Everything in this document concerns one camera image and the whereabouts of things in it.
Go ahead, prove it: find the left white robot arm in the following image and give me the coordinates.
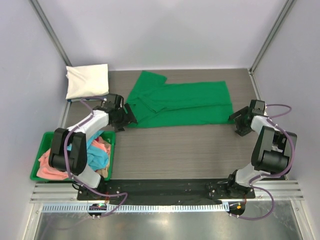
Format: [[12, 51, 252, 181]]
[[48, 94, 137, 200]]

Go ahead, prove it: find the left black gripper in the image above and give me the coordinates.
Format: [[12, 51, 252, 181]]
[[111, 103, 137, 132]]

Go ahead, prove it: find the light blue t shirt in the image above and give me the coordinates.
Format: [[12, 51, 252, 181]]
[[64, 129, 110, 176]]

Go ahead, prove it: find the white slotted cable duct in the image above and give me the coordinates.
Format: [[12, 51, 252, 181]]
[[42, 202, 229, 214]]

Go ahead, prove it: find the folded white t shirt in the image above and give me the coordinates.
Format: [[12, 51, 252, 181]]
[[65, 64, 109, 100]]

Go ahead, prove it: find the green t shirt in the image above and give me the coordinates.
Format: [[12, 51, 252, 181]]
[[126, 71, 234, 128]]

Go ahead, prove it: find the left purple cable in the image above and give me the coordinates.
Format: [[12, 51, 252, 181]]
[[63, 96, 129, 218]]

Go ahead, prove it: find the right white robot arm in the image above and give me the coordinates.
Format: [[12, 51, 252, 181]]
[[225, 99, 298, 199]]

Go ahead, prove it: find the beige t shirt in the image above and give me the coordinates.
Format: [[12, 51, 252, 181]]
[[96, 141, 112, 178]]

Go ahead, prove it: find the right aluminium frame post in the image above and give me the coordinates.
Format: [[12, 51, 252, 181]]
[[248, 0, 296, 75]]

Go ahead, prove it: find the pink t shirt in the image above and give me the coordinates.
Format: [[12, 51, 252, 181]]
[[36, 136, 111, 180]]

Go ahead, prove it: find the aluminium frame post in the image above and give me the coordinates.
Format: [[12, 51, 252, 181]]
[[248, 0, 296, 75], [29, 0, 72, 67]]

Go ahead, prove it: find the aluminium rail profile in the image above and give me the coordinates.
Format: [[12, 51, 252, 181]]
[[30, 180, 304, 203]]

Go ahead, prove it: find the left aluminium frame post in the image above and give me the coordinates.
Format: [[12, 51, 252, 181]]
[[29, 0, 72, 67]]

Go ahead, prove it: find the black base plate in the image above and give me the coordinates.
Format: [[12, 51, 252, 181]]
[[76, 178, 256, 203]]

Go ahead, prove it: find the green plastic tray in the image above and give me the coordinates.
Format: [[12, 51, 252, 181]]
[[30, 131, 116, 182]]

